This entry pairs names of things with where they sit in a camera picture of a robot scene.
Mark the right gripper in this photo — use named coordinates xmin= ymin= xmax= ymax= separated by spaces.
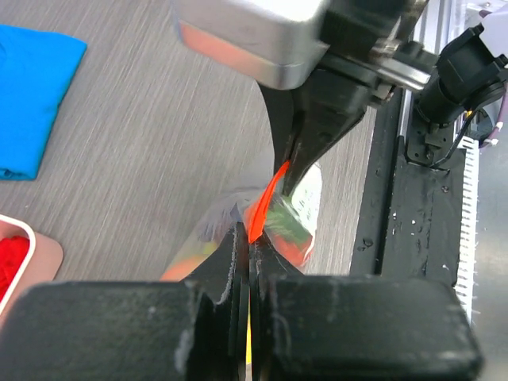
xmin=258 ymin=1 xmax=437 ymax=195

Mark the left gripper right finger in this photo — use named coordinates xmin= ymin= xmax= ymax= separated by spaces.
xmin=249 ymin=243 xmax=483 ymax=380

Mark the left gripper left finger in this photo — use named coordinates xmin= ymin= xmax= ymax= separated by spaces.
xmin=1 ymin=224 xmax=248 ymax=380

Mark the clear zip top bag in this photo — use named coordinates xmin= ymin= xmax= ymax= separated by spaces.
xmin=161 ymin=163 xmax=322 ymax=281

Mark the orange carrot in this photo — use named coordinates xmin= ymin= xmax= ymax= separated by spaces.
xmin=274 ymin=235 xmax=314 ymax=267

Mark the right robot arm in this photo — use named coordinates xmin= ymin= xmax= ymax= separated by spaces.
xmin=261 ymin=1 xmax=507 ymax=195

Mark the pink divided tray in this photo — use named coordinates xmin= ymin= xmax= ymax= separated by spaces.
xmin=1 ymin=215 xmax=64 ymax=324

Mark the red chili pepper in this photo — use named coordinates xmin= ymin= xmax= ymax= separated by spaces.
xmin=0 ymin=236 xmax=29 ymax=299

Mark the blue folded cloth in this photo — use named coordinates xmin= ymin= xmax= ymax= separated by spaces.
xmin=1 ymin=25 xmax=87 ymax=181

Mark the perforated cable rail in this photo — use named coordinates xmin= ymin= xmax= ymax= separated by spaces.
xmin=455 ymin=137 xmax=480 ymax=322

